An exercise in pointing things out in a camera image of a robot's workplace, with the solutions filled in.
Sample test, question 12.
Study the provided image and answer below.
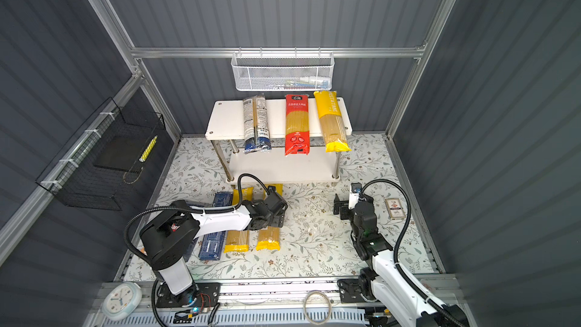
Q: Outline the yellow spaghetti pack barcode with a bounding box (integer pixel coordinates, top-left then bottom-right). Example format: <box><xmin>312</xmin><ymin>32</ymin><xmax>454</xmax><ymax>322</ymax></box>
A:
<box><xmin>255</xmin><ymin>183</ymin><xmax>284</xmax><ymax>251</ymax></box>

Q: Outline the yellow pastatime spaghetti pack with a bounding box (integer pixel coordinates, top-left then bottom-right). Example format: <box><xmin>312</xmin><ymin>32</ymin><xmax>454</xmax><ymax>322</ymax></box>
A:
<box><xmin>313</xmin><ymin>91</ymin><xmax>351</xmax><ymax>152</ymax></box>
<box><xmin>224</xmin><ymin>187</ymin><xmax>254</xmax><ymax>253</ymax></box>

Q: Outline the red spaghetti pack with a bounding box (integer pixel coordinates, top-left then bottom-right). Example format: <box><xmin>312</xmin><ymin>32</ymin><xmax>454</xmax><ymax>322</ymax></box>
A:
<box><xmin>284</xmin><ymin>95</ymin><xmax>310</xmax><ymax>156</ymax></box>

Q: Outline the blue white spaghetti pack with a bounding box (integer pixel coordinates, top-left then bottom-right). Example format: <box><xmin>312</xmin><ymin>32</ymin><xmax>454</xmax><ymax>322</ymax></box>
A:
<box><xmin>243</xmin><ymin>95</ymin><xmax>272</xmax><ymax>154</ymax></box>

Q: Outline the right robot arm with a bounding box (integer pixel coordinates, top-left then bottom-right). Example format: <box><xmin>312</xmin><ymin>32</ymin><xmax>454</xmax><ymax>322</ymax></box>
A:
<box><xmin>334</xmin><ymin>179</ymin><xmax>469</xmax><ymax>326</ymax></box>

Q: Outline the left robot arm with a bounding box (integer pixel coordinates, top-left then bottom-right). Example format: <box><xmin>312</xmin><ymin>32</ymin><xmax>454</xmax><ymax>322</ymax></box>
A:
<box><xmin>123</xmin><ymin>173</ymin><xmax>288</xmax><ymax>296</ymax></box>

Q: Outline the light blue spaghetti box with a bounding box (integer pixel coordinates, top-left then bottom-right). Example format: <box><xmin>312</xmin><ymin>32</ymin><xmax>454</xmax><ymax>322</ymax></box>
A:
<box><xmin>198</xmin><ymin>192</ymin><xmax>233</xmax><ymax>261</ymax></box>

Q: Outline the dark blue spaghetti box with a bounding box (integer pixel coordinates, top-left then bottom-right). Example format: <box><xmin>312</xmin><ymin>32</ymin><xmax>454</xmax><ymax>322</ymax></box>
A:
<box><xmin>182</xmin><ymin>238</ymin><xmax>198</xmax><ymax>263</ymax></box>

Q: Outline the white two-tier shelf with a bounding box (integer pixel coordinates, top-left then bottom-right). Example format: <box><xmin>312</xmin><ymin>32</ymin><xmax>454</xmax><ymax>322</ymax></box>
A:
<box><xmin>205</xmin><ymin>100</ymin><xmax>340</xmax><ymax>185</ymax></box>

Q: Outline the toothpaste tube in basket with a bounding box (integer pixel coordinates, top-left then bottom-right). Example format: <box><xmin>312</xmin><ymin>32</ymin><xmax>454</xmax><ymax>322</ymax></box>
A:
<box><xmin>295</xmin><ymin>77</ymin><xmax>331</xmax><ymax>89</ymax></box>

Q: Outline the white round clock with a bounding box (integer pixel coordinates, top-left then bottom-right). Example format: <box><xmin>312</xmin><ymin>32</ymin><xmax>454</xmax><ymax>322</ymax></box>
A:
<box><xmin>101</xmin><ymin>282</ymin><xmax>142</xmax><ymax>321</ymax></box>

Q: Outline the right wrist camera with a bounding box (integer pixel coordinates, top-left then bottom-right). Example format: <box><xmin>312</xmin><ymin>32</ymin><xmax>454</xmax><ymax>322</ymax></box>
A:
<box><xmin>348</xmin><ymin>183</ymin><xmax>363</xmax><ymax>210</ymax></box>

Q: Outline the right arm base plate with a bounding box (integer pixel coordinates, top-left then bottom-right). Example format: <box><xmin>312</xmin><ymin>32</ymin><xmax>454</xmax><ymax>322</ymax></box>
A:
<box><xmin>337</xmin><ymin>276</ymin><xmax>377</xmax><ymax>304</ymax></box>

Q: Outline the coiled white cable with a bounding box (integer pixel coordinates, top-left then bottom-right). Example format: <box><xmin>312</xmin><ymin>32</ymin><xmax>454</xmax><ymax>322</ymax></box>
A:
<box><xmin>303</xmin><ymin>290</ymin><xmax>333</xmax><ymax>325</ymax></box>

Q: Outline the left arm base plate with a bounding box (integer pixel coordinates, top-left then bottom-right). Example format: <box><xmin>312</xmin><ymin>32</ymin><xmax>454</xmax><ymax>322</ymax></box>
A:
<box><xmin>155</xmin><ymin>282</ymin><xmax>222</xmax><ymax>309</ymax></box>

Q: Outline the white wire mesh basket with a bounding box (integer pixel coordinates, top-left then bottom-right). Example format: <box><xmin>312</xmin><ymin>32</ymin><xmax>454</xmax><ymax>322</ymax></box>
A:
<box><xmin>231</xmin><ymin>54</ymin><xmax>335</xmax><ymax>92</ymax></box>

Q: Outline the black wire basket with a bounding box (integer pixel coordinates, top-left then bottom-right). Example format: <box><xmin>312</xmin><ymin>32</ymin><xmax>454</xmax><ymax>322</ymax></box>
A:
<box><xmin>36</xmin><ymin>101</ymin><xmax>165</xmax><ymax>211</ymax></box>

